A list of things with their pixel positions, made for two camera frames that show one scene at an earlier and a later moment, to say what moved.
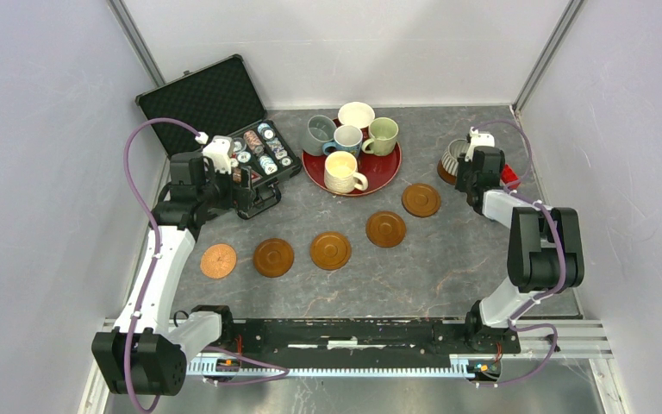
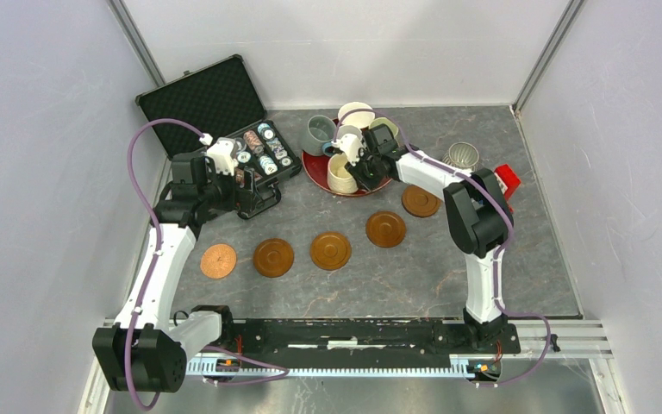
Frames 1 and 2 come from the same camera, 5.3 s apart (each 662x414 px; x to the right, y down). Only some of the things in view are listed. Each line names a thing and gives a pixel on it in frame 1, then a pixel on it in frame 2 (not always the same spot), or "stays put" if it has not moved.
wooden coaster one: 421,200 stays put
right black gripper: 464,163 -> 365,184
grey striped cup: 451,155 stays put
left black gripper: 236,198 stays put
